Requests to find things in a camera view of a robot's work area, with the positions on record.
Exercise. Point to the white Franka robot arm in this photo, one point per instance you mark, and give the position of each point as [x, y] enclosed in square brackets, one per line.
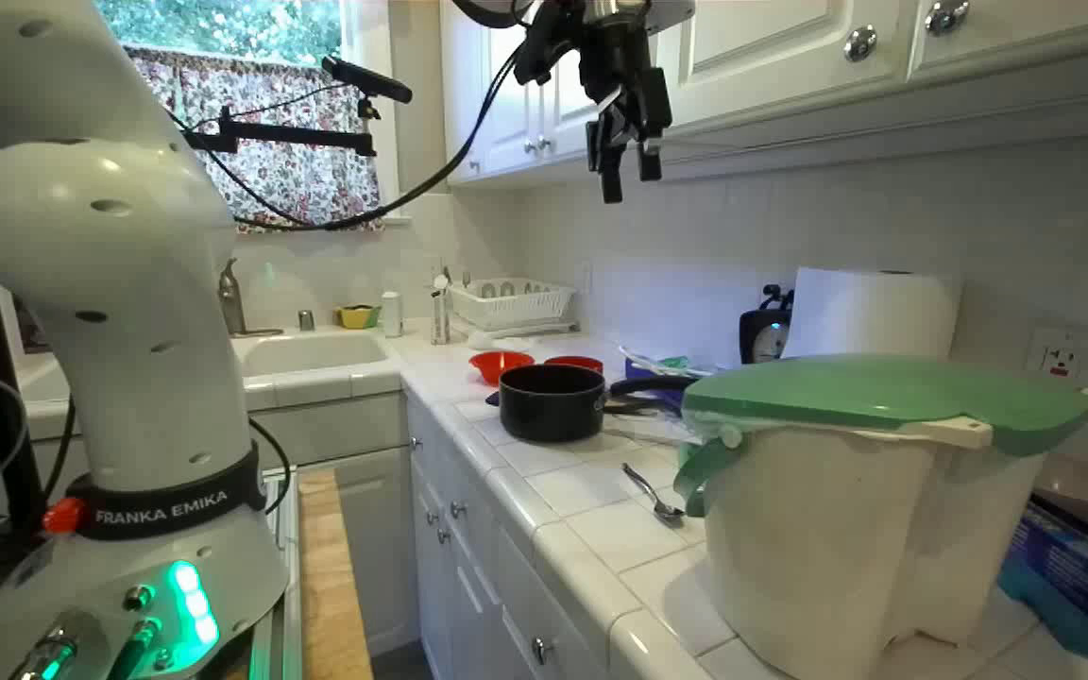
[113, 238]

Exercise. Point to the white lower cabinets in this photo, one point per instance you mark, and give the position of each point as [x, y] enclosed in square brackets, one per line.
[442, 564]

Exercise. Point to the yellow small bowl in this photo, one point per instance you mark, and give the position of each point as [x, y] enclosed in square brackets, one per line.
[358, 316]

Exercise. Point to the white paper towel roll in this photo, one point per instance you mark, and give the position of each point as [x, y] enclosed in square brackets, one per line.
[842, 311]

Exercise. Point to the floral window curtain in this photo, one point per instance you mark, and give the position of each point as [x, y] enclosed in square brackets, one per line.
[262, 182]

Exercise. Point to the white kitchen sink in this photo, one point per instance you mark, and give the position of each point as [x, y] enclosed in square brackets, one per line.
[284, 371]

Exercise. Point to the blue box behind bin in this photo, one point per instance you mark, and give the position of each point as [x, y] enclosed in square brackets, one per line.
[1046, 570]

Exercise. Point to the red bowl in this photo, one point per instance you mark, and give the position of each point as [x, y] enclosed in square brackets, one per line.
[495, 362]

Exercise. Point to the white trash bin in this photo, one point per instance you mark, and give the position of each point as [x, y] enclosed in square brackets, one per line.
[827, 544]

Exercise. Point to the black camera on stand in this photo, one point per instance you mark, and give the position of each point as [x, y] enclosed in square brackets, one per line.
[322, 105]

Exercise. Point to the black saucepan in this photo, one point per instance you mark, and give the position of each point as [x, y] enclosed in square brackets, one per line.
[569, 405]

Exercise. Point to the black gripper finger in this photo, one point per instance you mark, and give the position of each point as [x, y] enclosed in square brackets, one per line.
[647, 157]
[607, 157]

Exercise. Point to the white soap bottle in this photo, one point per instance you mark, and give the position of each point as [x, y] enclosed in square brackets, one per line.
[392, 319]

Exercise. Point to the wall power outlet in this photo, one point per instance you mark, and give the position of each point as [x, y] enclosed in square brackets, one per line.
[1060, 352]

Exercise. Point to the white cabinets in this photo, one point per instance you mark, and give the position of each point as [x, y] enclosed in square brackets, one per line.
[442, 564]
[694, 63]

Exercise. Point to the green bin lid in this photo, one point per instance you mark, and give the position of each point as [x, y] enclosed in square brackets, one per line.
[1025, 413]

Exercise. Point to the chrome faucet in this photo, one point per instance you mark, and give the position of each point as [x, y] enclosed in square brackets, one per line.
[237, 307]

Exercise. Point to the white upper cabinets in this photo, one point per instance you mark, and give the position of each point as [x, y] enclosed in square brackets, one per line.
[694, 63]

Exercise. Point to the white dish rack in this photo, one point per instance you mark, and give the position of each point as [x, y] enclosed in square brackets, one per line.
[509, 304]

